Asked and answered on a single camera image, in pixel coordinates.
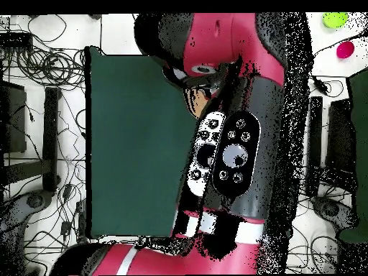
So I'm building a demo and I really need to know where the black power adapter with cable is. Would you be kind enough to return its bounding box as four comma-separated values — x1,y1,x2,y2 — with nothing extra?
311,32,368,97

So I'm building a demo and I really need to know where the pink bowl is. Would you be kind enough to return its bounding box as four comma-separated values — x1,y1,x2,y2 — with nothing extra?
336,40,355,59

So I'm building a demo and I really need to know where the spare dark green cloth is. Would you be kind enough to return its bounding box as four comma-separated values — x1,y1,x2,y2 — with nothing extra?
339,68,368,245

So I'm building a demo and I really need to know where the black stand bar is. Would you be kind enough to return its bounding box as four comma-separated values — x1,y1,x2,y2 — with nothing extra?
305,96,323,198
41,86,62,193

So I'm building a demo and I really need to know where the lime green bowl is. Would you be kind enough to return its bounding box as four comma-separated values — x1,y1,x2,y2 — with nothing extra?
322,11,349,29

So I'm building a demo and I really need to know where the grey round base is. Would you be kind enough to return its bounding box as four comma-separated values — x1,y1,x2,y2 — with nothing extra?
0,190,54,231
311,195,357,231

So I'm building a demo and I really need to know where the coil of black cables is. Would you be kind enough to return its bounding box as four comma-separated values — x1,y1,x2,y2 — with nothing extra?
15,47,87,87

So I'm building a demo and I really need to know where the tan terry towel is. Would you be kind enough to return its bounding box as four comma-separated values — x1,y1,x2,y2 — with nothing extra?
183,87,214,119

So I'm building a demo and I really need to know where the black box device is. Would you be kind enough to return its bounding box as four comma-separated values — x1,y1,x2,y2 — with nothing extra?
0,32,33,50

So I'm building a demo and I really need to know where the dark green table cloth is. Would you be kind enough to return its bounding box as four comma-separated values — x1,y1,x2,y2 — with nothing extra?
85,45,200,239

